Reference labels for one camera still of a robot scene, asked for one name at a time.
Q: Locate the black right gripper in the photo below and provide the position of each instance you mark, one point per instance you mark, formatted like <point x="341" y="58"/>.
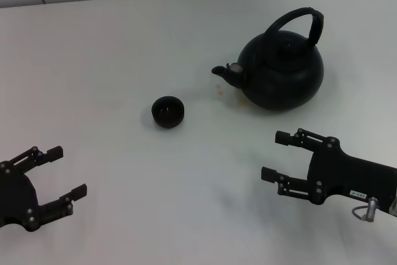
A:
<point x="347" y="178"/>

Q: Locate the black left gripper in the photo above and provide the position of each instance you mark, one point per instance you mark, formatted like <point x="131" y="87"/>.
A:
<point x="17" y="196"/>

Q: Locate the black round teapot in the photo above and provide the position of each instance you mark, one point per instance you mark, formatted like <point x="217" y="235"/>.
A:
<point x="279" y="75"/>

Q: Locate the dark brown teacup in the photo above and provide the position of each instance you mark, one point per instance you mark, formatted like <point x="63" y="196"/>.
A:
<point x="167" y="116"/>

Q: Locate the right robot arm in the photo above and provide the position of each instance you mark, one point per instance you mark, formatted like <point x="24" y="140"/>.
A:
<point x="394" y="207"/>

